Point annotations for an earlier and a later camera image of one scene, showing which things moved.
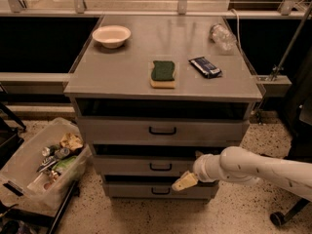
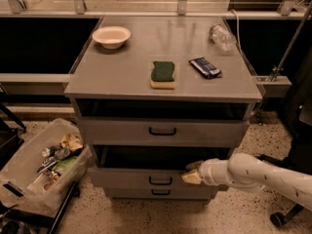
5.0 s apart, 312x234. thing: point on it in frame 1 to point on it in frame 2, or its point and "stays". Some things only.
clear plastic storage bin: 45,171 stays
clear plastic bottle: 222,36 stays
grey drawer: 139,165 to 140,177
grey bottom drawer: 159,189 stays
